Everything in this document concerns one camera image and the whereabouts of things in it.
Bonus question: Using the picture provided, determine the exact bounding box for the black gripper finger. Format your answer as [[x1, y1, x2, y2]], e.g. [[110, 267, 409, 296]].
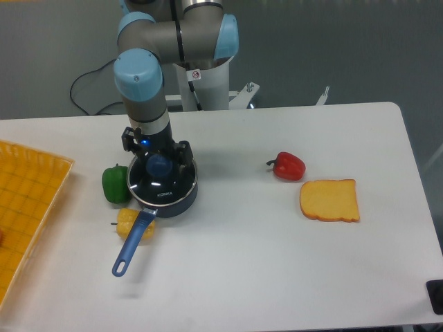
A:
[[121, 127, 142, 154], [173, 140, 193, 172]]

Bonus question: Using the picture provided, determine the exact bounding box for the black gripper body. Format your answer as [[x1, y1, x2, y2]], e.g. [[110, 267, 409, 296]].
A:
[[129, 121, 176, 160]]

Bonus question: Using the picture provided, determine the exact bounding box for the glass pot lid blue knob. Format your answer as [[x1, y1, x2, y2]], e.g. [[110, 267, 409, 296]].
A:
[[127, 154, 198, 210]]

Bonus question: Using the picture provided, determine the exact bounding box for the dark blue saucepan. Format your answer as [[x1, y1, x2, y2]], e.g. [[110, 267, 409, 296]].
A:
[[112, 158, 198, 277]]

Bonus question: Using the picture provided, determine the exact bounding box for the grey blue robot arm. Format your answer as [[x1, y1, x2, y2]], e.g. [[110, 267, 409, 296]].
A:
[[114, 1, 239, 167]]

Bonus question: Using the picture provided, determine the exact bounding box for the green toy bell pepper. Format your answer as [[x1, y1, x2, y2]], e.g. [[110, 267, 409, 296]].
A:
[[101, 164, 132, 204]]

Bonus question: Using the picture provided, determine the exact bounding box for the red toy bell pepper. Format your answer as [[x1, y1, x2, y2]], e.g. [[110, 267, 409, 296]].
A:
[[266, 151, 306, 181]]

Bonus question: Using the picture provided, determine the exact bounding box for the yellow woven basket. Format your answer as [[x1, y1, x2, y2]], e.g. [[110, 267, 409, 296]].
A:
[[1, 140, 74, 304]]

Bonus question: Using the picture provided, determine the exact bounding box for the toy toast slice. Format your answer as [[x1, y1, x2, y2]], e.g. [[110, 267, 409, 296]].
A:
[[299, 179, 360, 222]]

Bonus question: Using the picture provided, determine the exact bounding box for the black object table corner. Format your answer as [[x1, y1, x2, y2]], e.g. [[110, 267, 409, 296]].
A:
[[426, 279, 443, 315]]

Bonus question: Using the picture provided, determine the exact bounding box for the black floor cable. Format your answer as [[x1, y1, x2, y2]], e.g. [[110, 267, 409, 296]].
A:
[[70, 57, 125, 116]]

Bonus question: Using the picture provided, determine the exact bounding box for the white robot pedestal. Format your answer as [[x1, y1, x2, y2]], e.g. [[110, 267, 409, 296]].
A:
[[166, 57, 260, 111]]

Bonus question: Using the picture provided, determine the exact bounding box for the white metal table bracket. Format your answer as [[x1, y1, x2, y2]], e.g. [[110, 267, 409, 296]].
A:
[[316, 86, 330, 106]]

